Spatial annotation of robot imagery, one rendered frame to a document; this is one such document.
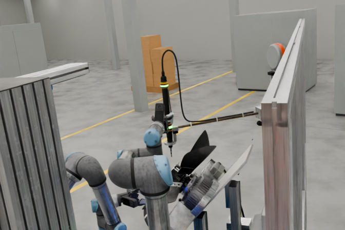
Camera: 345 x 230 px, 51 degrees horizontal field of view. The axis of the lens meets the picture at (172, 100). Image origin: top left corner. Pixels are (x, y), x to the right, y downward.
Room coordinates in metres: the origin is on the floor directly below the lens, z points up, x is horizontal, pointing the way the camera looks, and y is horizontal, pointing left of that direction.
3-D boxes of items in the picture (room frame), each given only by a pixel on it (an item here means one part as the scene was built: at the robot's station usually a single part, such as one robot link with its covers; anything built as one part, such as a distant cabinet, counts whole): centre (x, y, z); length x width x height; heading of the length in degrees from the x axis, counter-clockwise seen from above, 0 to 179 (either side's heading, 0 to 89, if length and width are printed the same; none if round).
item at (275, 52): (2.20, -0.66, 1.88); 0.17 x 0.15 x 0.16; 159
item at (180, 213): (1.97, 0.03, 0.98); 0.20 x 0.16 x 0.20; 69
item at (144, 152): (1.66, 0.13, 1.54); 0.11 x 0.08 x 0.11; 91
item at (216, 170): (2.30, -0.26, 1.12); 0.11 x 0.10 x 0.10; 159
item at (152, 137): (1.66, 0.11, 1.64); 0.11 x 0.08 x 0.09; 169
